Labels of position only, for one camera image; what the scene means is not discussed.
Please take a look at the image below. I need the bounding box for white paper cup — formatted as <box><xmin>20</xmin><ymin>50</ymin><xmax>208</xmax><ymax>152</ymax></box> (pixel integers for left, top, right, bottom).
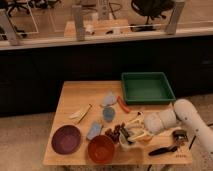
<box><xmin>119</xmin><ymin>134</ymin><xmax>136</xmax><ymax>151</ymax></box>

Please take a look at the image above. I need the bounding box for black cable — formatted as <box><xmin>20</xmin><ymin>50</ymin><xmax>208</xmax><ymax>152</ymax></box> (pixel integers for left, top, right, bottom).
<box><xmin>188</xmin><ymin>122</ymin><xmax>213</xmax><ymax>151</ymax></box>

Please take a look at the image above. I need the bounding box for small dark metal clip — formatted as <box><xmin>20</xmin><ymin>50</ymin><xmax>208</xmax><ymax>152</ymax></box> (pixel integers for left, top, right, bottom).
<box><xmin>172</xmin><ymin>129</ymin><xmax>188</xmax><ymax>143</ymax></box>

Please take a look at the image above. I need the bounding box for black handled peeler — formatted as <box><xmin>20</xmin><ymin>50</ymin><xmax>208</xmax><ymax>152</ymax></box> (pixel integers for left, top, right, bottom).
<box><xmin>148</xmin><ymin>145</ymin><xmax>178</xmax><ymax>156</ymax></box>

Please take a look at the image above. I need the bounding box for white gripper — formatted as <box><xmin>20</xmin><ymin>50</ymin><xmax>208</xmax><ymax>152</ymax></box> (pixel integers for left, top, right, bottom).
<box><xmin>125</xmin><ymin>112</ymin><xmax>164</xmax><ymax>143</ymax></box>

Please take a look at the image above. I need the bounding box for green plastic tray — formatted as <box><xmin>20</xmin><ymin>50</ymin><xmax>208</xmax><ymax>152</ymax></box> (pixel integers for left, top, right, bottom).
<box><xmin>121</xmin><ymin>72</ymin><xmax>176</xmax><ymax>105</ymax></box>

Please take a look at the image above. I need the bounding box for bunch of dark grapes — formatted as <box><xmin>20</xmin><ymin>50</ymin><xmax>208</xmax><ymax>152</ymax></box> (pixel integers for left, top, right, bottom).
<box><xmin>105</xmin><ymin>123</ymin><xmax>125</xmax><ymax>143</ymax></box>

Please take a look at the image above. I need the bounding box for wooden handled brush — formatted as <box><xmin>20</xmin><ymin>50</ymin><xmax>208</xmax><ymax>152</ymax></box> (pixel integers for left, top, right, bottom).
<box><xmin>76</xmin><ymin>104</ymin><xmax>92</xmax><ymax>124</ymax></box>

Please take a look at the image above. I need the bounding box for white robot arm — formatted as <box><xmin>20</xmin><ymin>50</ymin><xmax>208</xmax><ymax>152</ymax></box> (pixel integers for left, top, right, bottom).
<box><xmin>126</xmin><ymin>99</ymin><xmax>213</xmax><ymax>158</ymax></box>

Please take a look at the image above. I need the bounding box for orange carrot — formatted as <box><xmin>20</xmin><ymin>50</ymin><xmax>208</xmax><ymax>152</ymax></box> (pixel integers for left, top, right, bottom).
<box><xmin>117</xmin><ymin>96</ymin><xmax>130</xmax><ymax>113</ymax></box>

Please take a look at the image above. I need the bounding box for wooden bench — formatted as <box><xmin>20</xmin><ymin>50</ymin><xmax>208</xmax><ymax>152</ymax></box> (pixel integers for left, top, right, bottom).
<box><xmin>64</xmin><ymin>19</ymin><xmax>131</xmax><ymax>37</ymax></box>

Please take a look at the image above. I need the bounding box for blue round cup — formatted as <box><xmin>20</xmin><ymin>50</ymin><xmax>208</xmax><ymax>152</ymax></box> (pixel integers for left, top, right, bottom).
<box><xmin>103</xmin><ymin>107</ymin><xmax>115</xmax><ymax>122</ymax></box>

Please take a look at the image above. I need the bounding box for purple bowl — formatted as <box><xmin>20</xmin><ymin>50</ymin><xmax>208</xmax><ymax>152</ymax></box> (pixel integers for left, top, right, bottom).
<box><xmin>51</xmin><ymin>125</ymin><xmax>81</xmax><ymax>155</ymax></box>

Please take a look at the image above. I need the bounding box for orange-red bowl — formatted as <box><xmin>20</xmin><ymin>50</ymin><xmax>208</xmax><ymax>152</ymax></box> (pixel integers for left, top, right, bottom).
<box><xmin>87</xmin><ymin>135</ymin><xmax>115</xmax><ymax>164</ymax></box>

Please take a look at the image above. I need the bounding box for black office chair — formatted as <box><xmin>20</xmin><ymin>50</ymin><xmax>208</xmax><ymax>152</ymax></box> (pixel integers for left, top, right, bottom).
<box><xmin>131</xmin><ymin>0</ymin><xmax>174</xmax><ymax>25</ymax></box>

